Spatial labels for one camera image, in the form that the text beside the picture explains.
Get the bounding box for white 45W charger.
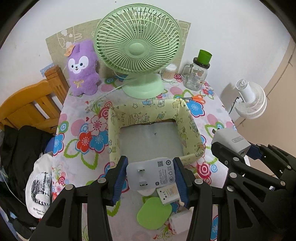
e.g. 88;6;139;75
126;157;176;191

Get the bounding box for green rounded lid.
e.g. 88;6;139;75
137;197;172;230

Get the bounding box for white cube charger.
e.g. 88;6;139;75
211;128;251;157

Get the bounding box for white round oval case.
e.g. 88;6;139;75
138;188;156;197

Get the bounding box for floral tablecloth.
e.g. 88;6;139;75
51;74;239;241

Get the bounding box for white floor fan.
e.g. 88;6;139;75
235;79;267;120

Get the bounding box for yellow patterned storage box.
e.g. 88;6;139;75
108;98;205;165

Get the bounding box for white printed bag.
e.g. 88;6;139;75
25;152;53;219

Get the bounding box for glass mason jar mug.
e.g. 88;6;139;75
181;57;210;91

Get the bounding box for cotton swab container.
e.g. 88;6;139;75
161;64;177;81

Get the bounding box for green cup on jar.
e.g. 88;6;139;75
197;49;212;65

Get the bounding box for black clothing pile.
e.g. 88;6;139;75
1;125;53;232

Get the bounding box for wooden chair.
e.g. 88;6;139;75
1;65;69;134

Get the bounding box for purple plush bunny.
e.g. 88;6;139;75
64;39;99;96

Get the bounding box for green desk fan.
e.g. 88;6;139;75
94;4;182;99

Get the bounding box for orange handled scissors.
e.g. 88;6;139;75
181;94;206;104

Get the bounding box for fan power cord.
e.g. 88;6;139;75
85;77;137;113

